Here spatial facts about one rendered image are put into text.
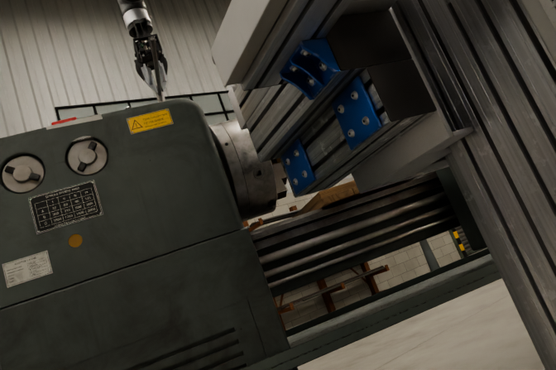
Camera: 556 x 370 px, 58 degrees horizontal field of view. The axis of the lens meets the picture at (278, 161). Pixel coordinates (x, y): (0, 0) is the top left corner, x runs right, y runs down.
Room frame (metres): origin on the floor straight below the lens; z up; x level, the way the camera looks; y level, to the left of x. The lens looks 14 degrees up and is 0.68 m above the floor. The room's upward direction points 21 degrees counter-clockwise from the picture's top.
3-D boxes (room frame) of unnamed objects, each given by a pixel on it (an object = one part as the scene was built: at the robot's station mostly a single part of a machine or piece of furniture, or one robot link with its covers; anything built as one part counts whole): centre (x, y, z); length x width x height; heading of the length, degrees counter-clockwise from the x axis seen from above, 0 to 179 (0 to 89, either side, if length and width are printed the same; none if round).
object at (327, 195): (1.61, -0.17, 0.89); 0.36 x 0.30 x 0.04; 17
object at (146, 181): (1.38, 0.49, 1.06); 0.59 x 0.48 x 0.39; 107
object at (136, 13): (1.34, 0.24, 1.57); 0.08 x 0.08 x 0.05
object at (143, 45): (1.33, 0.24, 1.49); 0.09 x 0.08 x 0.12; 17
